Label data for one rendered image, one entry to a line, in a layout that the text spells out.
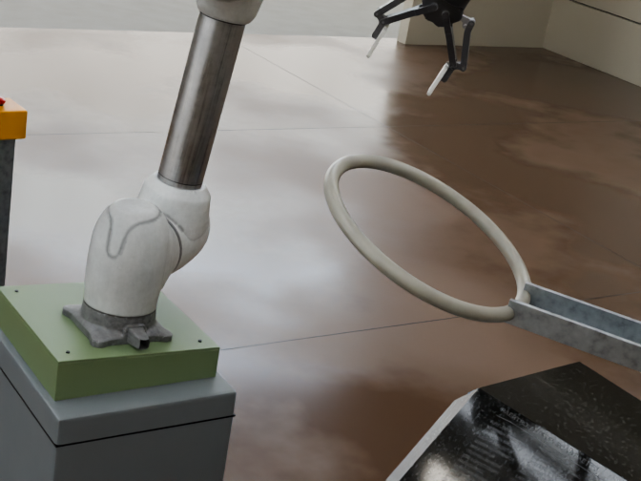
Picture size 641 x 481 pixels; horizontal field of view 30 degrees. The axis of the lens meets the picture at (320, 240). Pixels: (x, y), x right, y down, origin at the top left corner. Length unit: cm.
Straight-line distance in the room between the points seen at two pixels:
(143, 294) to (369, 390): 200
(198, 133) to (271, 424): 168
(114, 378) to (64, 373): 11
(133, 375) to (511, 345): 271
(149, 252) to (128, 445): 39
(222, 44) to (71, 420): 82
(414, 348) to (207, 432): 226
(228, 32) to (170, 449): 87
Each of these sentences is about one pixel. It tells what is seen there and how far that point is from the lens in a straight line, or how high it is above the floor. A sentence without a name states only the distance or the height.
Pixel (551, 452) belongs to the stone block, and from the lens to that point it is 255.
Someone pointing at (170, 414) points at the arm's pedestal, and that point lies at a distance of 249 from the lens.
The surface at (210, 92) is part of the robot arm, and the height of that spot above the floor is 137.
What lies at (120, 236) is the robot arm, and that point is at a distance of 244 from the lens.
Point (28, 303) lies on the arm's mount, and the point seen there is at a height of 88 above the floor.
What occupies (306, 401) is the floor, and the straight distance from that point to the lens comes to 421.
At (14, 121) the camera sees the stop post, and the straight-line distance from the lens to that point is 326.
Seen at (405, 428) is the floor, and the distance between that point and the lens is 417.
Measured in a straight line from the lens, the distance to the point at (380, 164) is 256.
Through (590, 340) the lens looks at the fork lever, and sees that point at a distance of 234.
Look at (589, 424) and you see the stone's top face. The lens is 264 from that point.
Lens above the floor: 203
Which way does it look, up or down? 21 degrees down
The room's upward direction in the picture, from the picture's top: 10 degrees clockwise
